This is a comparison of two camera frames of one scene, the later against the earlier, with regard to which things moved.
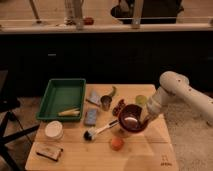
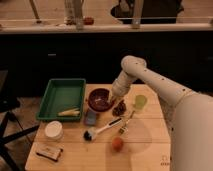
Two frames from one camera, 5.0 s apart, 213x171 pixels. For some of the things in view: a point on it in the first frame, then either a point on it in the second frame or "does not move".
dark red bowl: (131, 118) → (100, 100)
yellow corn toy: (69, 113) does not move
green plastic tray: (61, 94) does not move
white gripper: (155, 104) → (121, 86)
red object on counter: (88, 21) does not move
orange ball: (117, 143) does not move
